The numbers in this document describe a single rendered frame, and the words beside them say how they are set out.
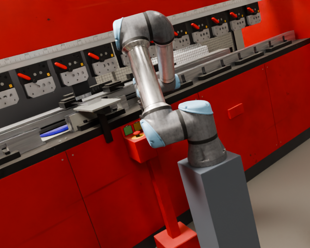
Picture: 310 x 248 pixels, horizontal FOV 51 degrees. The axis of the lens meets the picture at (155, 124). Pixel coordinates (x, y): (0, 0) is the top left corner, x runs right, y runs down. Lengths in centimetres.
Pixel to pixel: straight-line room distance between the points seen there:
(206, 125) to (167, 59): 42
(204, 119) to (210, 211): 34
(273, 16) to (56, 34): 223
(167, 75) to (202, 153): 50
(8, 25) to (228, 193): 131
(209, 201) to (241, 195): 14
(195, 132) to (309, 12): 230
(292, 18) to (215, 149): 234
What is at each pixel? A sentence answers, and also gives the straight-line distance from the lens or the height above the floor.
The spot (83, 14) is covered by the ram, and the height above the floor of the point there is 148.
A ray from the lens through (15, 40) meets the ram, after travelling 184.
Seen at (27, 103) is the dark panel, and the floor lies 106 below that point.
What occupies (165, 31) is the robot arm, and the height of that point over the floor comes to 127.
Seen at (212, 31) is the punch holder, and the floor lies 118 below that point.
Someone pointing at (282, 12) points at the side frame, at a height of 115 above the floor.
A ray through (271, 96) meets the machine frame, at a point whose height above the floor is 55.
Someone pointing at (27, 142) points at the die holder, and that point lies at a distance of 185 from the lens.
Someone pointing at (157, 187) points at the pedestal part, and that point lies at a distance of 188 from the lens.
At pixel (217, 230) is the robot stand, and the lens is 130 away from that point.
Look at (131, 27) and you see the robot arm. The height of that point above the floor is 132.
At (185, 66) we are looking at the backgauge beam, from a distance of 267.
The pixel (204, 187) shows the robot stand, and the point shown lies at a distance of 120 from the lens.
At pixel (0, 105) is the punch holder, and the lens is 180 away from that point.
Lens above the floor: 128
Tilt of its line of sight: 15 degrees down
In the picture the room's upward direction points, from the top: 16 degrees counter-clockwise
